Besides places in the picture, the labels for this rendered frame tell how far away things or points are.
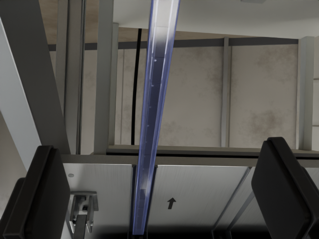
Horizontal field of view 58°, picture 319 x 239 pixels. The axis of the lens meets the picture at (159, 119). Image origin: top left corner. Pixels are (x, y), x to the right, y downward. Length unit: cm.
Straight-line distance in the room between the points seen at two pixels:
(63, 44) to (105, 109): 18
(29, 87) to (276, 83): 304
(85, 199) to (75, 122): 21
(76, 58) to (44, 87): 28
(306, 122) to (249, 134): 207
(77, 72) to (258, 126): 273
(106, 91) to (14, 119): 43
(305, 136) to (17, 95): 97
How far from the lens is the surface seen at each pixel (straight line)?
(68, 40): 53
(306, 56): 110
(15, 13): 19
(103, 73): 64
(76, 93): 50
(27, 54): 20
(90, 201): 31
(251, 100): 313
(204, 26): 95
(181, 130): 314
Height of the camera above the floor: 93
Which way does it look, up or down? 1 degrees down
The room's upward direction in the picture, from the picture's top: 178 degrees counter-clockwise
